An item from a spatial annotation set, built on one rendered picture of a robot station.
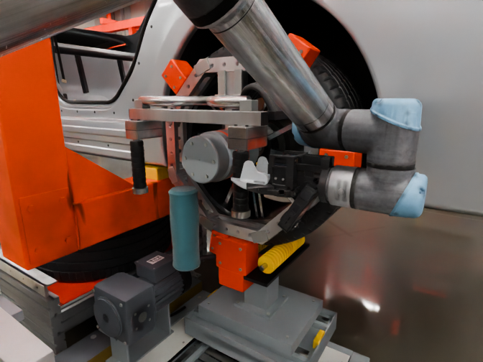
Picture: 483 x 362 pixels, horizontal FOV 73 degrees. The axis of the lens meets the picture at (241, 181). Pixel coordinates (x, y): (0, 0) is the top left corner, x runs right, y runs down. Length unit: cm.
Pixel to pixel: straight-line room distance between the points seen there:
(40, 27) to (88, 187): 102
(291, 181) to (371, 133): 17
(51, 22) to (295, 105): 40
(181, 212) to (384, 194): 61
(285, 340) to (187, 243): 47
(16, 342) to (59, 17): 32
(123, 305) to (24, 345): 74
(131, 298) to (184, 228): 29
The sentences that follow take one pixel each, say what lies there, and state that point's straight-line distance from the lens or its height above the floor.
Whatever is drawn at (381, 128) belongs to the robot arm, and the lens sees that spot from 56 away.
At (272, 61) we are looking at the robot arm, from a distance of 47.
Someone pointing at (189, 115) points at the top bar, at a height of 97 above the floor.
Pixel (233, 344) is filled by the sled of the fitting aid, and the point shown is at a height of 15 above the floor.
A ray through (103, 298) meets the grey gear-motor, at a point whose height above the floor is 39.
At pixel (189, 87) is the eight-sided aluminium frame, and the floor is 104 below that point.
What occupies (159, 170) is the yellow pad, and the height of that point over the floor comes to 72.
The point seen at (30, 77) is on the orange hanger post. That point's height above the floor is 106.
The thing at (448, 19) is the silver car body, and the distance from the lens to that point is 90.
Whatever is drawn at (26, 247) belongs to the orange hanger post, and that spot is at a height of 59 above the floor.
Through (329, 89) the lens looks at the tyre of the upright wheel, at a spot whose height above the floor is 103.
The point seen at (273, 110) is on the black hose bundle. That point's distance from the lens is 74.
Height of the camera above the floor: 101
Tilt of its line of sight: 14 degrees down
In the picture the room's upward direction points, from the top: straight up
